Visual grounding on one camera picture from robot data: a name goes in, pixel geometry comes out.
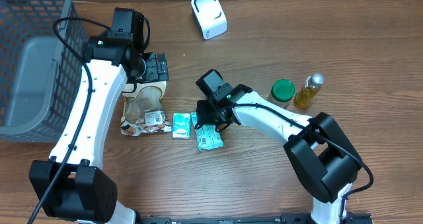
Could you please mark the green lid seasoning jar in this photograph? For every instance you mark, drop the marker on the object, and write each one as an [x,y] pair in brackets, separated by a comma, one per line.
[281,93]

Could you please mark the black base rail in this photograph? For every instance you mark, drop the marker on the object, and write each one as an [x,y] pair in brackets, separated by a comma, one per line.
[231,220]

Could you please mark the brown white snack bag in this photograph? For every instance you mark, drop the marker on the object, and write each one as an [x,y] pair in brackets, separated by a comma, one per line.
[143,112]

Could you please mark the teal white tissue packet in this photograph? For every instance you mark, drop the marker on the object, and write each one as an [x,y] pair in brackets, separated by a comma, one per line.
[181,126]

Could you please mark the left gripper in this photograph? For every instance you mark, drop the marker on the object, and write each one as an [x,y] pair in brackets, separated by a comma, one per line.
[151,73]

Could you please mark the white barcode scanner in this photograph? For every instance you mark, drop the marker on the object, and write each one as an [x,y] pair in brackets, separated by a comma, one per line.
[210,17]

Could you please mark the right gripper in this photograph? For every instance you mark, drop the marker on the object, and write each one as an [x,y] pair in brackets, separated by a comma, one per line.
[208,117]

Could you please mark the yellow dish soap bottle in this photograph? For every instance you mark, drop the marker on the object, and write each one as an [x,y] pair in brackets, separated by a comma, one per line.
[310,88]

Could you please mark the teal tissue pack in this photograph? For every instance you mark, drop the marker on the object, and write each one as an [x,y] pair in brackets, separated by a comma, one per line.
[208,138]

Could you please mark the grey plastic shopping basket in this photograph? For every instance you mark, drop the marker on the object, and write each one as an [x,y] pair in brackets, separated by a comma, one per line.
[39,76]

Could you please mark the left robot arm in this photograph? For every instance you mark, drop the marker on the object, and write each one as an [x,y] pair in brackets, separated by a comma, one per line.
[71,184]

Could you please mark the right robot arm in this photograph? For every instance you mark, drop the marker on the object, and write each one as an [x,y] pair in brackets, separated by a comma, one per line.
[324,160]

